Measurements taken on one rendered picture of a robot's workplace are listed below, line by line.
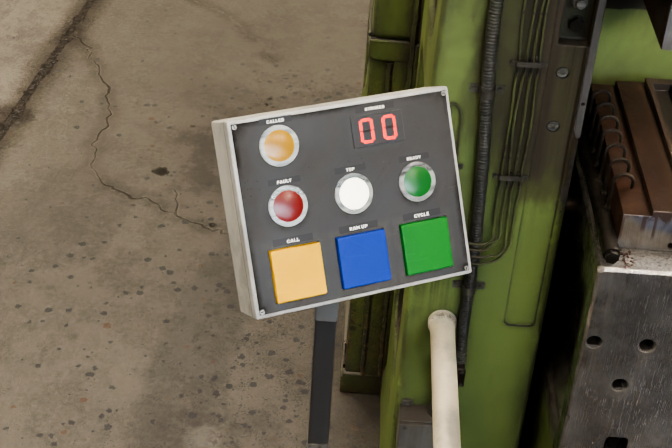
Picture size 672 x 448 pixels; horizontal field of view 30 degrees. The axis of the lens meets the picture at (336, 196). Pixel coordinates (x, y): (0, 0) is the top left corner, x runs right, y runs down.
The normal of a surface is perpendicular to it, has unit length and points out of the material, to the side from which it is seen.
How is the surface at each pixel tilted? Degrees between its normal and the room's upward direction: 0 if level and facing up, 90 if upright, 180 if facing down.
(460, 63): 90
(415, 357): 90
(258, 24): 0
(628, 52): 90
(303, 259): 60
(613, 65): 90
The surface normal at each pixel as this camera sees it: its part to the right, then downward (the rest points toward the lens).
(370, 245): 0.36, 0.06
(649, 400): -0.04, 0.56
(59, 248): 0.06, -0.82
